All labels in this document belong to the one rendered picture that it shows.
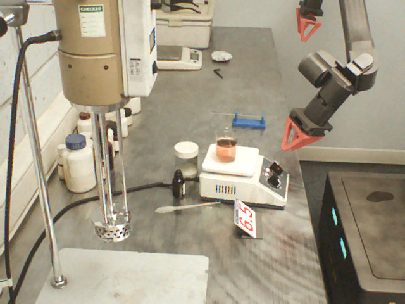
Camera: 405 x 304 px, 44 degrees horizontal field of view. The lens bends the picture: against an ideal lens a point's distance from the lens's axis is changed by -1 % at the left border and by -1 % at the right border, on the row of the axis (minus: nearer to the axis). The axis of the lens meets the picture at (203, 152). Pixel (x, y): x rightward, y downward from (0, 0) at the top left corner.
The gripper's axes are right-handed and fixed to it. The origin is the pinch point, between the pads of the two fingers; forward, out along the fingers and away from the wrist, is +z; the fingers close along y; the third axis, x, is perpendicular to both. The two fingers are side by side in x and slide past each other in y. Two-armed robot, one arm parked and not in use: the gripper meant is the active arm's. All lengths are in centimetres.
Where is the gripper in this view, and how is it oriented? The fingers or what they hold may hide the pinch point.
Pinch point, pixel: (289, 146)
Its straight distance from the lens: 118.1
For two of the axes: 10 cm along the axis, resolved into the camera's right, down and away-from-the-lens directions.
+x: 5.2, 7.1, -4.7
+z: -5.0, 7.0, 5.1
